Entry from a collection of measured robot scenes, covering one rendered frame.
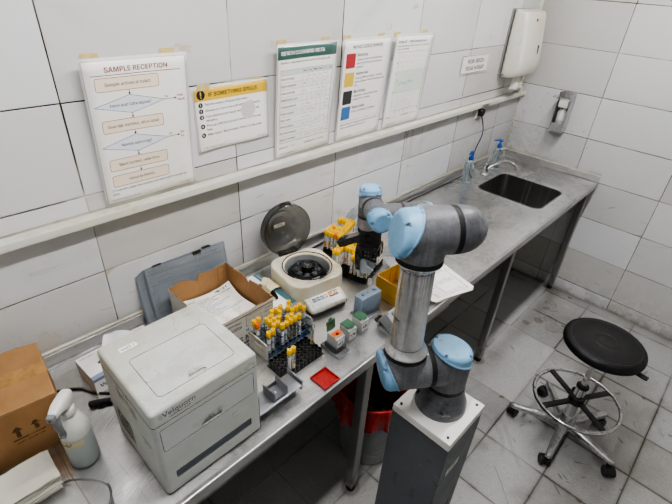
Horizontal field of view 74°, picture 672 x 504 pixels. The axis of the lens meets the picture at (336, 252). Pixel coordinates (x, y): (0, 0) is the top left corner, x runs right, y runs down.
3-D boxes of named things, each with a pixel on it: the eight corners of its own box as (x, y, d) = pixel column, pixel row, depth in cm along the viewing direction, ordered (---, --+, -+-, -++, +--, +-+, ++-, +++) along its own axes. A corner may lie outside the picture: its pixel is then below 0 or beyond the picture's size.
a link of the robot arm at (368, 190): (362, 192, 142) (356, 181, 149) (360, 223, 148) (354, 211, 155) (386, 191, 143) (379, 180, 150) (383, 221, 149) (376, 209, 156)
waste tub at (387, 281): (398, 311, 174) (401, 290, 169) (373, 294, 182) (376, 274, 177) (420, 298, 182) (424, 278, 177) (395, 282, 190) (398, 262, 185)
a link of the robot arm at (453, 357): (473, 392, 126) (484, 357, 119) (428, 398, 123) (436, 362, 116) (456, 361, 136) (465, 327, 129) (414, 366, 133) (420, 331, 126)
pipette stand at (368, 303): (362, 323, 167) (365, 302, 162) (350, 313, 171) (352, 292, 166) (381, 312, 173) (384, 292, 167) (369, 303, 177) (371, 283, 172)
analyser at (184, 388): (169, 497, 109) (148, 418, 93) (119, 426, 125) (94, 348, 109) (268, 422, 128) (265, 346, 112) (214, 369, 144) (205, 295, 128)
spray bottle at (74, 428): (74, 484, 111) (46, 421, 98) (61, 459, 116) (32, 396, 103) (108, 462, 116) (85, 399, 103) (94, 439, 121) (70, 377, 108)
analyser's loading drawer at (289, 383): (247, 429, 124) (246, 416, 121) (233, 414, 128) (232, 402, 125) (302, 388, 137) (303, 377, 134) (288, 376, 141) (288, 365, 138)
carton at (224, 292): (216, 363, 146) (212, 329, 138) (172, 320, 162) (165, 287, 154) (275, 329, 162) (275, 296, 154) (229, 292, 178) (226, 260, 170)
